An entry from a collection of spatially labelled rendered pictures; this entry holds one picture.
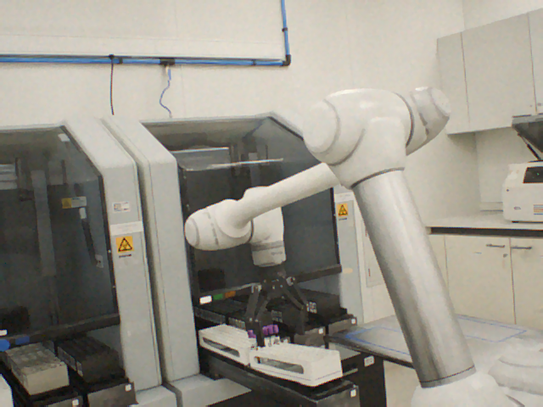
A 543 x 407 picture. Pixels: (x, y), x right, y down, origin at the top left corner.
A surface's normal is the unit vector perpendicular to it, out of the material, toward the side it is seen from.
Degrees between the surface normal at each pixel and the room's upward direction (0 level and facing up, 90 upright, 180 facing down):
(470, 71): 90
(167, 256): 90
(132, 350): 90
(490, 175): 90
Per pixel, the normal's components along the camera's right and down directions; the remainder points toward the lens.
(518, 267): -0.83, 0.11
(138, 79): 0.56, -0.01
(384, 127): 0.56, -0.26
